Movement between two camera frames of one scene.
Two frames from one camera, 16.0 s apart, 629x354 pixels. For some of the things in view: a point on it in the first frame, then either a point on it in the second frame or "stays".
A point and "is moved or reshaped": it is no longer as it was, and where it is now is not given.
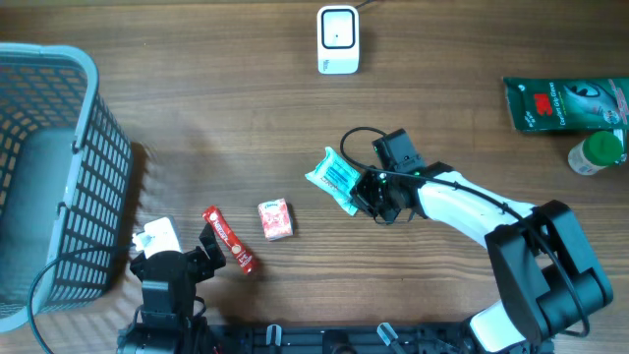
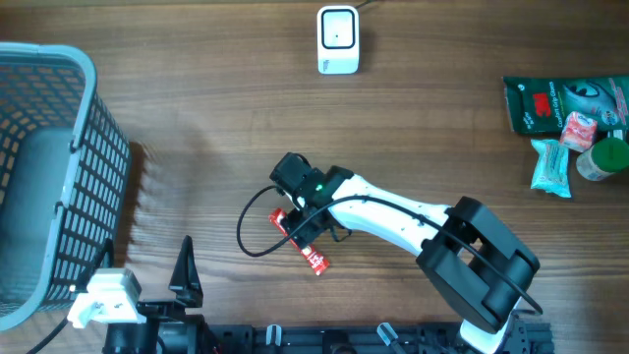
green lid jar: [599, 149] is moved or reshaped
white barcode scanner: [338, 39] stays
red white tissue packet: [275, 218] → [579, 132]
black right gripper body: [374, 193] → [297, 221]
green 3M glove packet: [539, 103] stays
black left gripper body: [199, 265] → [164, 311]
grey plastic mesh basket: [66, 163] stays
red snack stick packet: [244, 258] → [314, 261]
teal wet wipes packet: [337, 178] is moved or reshaped
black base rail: [339, 340] stays
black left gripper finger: [212, 247] → [186, 280]
